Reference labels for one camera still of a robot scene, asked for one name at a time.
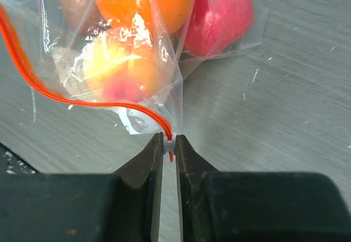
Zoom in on orange fruit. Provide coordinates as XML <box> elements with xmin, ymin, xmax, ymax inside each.
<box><xmin>90</xmin><ymin>0</ymin><xmax>200</xmax><ymax>36</ymax></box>

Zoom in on peach fruit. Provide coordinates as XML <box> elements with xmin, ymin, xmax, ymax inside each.
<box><xmin>82</xmin><ymin>27</ymin><xmax>170</xmax><ymax>103</ymax></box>

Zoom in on red apple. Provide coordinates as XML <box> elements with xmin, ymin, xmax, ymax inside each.
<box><xmin>183</xmin><ymin>0</ymin><xmax>255</xmax><ymax>59</ymax></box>

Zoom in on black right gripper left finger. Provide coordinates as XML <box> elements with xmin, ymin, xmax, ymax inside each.
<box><xmin>1</xmin><ymin>133</ymin><xmax>163</xmax><ymax>241</ymax></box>

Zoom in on clear orange zip bag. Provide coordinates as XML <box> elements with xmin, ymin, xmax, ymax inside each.
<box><xmin>1</xmin><ymin>0</ymin><xmax>268</xmax><ymax>156</ymax></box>

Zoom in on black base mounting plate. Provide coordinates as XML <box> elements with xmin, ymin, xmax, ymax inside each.
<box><xmin>0</xmin><ymin>143</ymin><xmax>39</xmax><ymax>174</ymax></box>

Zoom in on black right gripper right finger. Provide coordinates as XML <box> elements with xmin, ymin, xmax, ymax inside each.
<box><xmin>175</xmin><ymin>135</ymin><xmax>350</xmax><ymax>241</ymax></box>

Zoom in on brown kiwi fruit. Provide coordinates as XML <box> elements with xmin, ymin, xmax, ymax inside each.
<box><xmin>59</xmin><ymin>0</ymin><xmax>107</xmax><ymax>36</ymax></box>

